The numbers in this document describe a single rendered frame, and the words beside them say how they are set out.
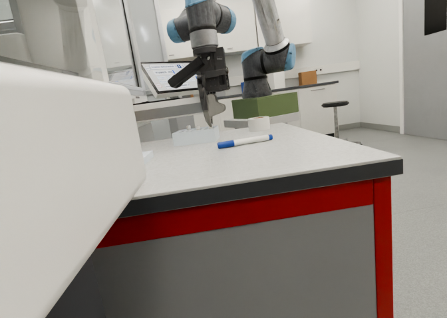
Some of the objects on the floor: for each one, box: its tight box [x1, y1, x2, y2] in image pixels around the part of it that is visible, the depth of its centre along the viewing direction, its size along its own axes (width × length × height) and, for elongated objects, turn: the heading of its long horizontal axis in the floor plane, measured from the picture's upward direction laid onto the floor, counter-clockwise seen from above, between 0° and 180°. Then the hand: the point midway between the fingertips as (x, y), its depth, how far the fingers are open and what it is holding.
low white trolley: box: [90, 122, 403, 318], centre depth 76 cm, size 58×62×76 cm
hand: (208, 122), depth 79 cm, fingers closed, pressing on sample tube
